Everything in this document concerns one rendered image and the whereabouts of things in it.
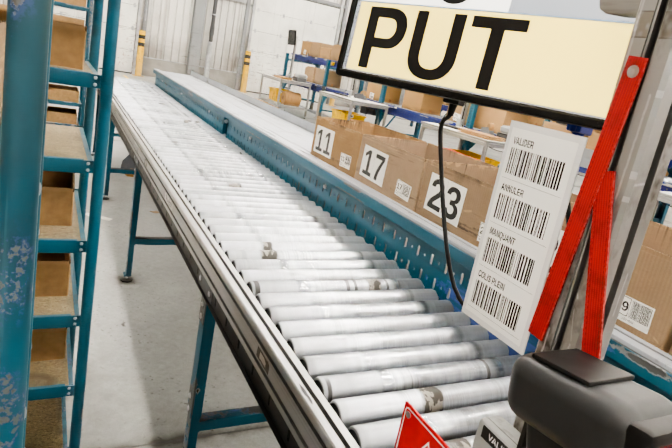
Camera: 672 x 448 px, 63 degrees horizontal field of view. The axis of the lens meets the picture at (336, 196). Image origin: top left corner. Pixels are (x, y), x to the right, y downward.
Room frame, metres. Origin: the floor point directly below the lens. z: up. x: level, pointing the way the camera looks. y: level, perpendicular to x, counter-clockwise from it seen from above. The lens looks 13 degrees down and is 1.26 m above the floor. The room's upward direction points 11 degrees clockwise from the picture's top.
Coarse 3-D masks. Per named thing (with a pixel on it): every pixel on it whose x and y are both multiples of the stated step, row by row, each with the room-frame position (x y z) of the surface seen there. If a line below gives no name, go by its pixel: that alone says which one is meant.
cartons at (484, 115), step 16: (304, 48) 14.04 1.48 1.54; (320, 48) 13.20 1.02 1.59; (336, 48) 12.48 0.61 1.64; (320, 80) 12.36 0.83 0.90; (336, 80) 12.30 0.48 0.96; (368, 96) 10.39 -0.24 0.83; (416, 96) 9.09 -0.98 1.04; (432, 96) 9.00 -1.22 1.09; (432, 112) 9.03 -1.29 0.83; (480, 112) 7.73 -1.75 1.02; (496, 112) 7.45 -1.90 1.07; (512, 112) 7.33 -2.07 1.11; (480, 128) 7.66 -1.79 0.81; (496, 128) 7.38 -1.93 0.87; (560, 128) 6.46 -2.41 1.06; (592, 144) 6.09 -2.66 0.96
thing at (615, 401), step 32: (544, 352) 0.38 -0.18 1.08; (576, 352) 0.39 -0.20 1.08; (512, 384) 0.38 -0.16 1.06; (544, 384) 0.35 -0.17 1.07; (576, 384) 0.34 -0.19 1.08; (608, 384) 0.34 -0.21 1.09; (544, 416) 0.35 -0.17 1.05; (576, 416) 0.33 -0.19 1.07; (608, 416) 0.31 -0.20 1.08; (640, 416) 0.31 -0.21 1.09
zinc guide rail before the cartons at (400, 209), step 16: (176, 80) 4.72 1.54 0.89; (256, 128) 2.74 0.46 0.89; (288, 144) 2.40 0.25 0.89; (320, 160) 2.15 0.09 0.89; (336, 176) 1.93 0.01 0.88; (368, 192) 1.73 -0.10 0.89; (400, 208) 1.59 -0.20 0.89; (432, 224) 1.47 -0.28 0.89; (448, 240) 1.36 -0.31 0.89; (464, 240) 1.37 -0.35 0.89; (624, 336) 0.93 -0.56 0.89; (640, 352) 0.88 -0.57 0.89; (656, 352) 0.89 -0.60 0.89
